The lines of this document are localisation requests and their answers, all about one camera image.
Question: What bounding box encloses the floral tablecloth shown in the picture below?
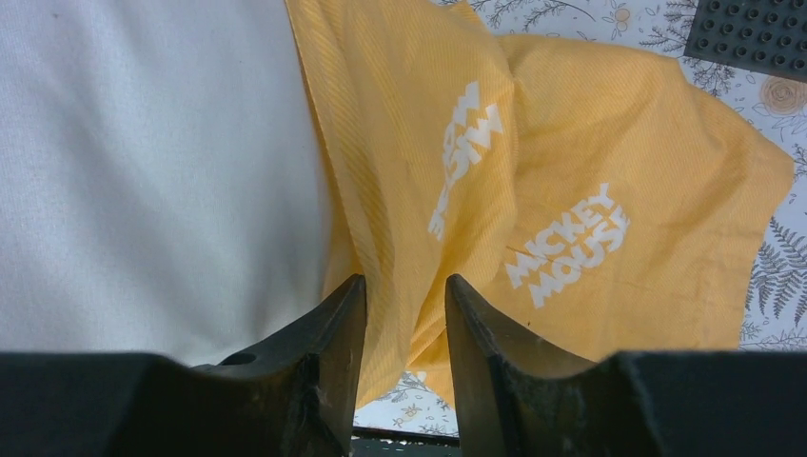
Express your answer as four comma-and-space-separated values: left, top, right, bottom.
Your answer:
472, 1, 806, 351

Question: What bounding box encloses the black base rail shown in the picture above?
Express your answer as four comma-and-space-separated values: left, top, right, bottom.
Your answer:
350, 427, 463, 457

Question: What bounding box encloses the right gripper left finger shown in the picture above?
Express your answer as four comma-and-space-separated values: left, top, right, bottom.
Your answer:
1, 274, 366, 456

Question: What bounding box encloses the orange pillowcase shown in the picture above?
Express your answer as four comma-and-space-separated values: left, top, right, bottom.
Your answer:
287, 1, 794, 406

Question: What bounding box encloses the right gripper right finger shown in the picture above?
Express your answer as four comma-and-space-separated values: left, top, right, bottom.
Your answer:
445, 274, 806, 456

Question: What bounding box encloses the white pillow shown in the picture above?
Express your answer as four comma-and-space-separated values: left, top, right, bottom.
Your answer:
1, 1, 331, 365

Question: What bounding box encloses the dark grey building plate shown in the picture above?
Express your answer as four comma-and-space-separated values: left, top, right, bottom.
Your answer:
684, 0, 806, 83

